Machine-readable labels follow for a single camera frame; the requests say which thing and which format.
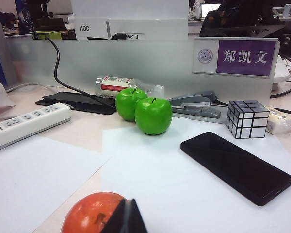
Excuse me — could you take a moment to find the green plastic apple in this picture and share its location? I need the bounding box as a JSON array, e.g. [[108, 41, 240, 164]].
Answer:
[[134, 97, 173, 136], [114, 88, 148, 122]]

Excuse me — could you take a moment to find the black mesh office chair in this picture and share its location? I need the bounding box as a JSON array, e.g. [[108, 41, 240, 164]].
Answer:
[[198, 0, 286, 38]]

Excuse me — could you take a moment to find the black smartphone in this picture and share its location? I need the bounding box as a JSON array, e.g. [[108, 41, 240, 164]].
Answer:
[[180, 132, 291, 207]]

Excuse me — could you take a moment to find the white round device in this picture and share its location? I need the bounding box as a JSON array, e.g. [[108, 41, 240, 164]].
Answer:
[[271, 62, 291, 92]]

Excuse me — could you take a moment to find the silver mirror cube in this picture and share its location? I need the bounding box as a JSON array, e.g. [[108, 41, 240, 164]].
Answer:
[[226, 100, 271, 139]]

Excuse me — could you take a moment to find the yellow green box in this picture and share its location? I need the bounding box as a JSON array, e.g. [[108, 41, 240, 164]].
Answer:
[[35, 30, 61, 40]]

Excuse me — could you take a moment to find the grey stapler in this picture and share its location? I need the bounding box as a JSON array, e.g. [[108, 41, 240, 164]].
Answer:
[[167, 90, 230, 119]]

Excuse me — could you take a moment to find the white plastic bag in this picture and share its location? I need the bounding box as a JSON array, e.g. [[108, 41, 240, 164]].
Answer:
[[0, 72, 16, 122]]

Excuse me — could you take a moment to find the orange red persimmon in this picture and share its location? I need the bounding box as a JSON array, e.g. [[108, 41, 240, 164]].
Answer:
[[60, 191, 127, 233]]

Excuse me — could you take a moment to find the white paper sheet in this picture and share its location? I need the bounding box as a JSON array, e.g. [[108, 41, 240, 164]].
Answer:
[[100, 116, 291, 233], [0, 135, 112, 233]]

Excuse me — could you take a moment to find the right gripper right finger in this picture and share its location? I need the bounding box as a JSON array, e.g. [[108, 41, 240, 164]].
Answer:
[[122, 198, 149, 233]]

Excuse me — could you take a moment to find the white monitor back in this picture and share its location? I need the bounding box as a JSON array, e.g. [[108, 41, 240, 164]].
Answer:
[[70, 0, 190, 41]]

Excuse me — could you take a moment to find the purple white name plate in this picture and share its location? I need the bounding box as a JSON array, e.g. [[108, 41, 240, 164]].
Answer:
[[191, 36, 279, 78]]

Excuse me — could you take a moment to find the white eraser packet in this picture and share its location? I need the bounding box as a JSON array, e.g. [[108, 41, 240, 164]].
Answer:
[[265, 106, 291, 135]]

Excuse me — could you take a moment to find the white power strip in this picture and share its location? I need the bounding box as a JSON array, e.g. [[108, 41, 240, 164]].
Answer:
[[0, 102, 72, 153]]

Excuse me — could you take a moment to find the small red white box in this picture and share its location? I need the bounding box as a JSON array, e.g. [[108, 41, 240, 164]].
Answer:
[[95, 75, 165, 98]]

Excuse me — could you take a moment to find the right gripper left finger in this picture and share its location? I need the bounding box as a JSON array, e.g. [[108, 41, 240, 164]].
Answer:
[[100, 199, 129, 233]]

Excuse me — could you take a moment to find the black flat pad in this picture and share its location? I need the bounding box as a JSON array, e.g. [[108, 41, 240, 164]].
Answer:
[[35, 91, 117, 115]]

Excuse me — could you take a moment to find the frosted glass desk partition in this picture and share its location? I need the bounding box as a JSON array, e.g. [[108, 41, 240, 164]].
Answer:
[[4, 37, 278, 105]]

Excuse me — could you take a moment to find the thick black power cable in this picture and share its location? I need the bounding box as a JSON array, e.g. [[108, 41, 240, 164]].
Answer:
[[45, 36, 117, 109]]

